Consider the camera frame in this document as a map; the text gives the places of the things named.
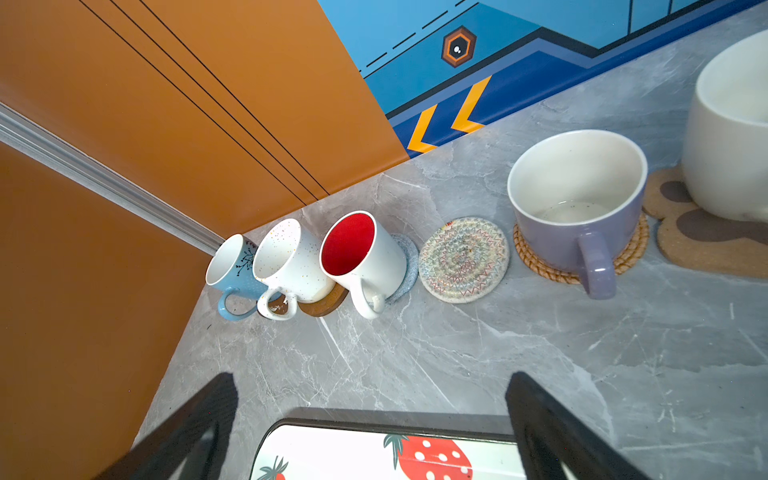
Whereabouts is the woven rattan round coaster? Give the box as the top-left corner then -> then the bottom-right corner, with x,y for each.
513,213 -> 650,285

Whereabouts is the multicolour woven rope coaster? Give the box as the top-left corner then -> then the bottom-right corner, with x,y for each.
419,217 -> 510,304

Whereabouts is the grey woven rope coaster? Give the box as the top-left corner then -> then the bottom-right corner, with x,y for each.
385,234 -> 419,306

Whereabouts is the blue mug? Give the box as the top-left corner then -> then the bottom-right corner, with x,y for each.
205,234 -> 267,321

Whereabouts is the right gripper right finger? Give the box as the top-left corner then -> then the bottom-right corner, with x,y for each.
505,371 -> 647,479

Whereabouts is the red interior mug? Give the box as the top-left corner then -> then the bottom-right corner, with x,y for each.
319,210 -> 407,320

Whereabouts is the white speckled mug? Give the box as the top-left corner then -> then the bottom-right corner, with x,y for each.
253,218 -> 335,321

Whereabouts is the left aluminium corner post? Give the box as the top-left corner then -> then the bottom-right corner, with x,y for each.
1,104 -> 224,255

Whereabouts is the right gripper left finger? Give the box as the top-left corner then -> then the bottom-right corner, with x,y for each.
97,372 -> 238,479

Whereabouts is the paw shaped wooden coaster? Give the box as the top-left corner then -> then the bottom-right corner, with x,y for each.
643,167 -> 767,279

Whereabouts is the purple handled mug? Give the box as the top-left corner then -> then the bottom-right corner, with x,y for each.
507,130 -> 648,300

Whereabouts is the white strawberry tray black rim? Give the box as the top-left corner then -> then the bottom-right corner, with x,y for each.
250,418 -> 526,479

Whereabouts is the light brown wooden round coaster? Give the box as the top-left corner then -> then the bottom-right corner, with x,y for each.
298,283 -> 348,317

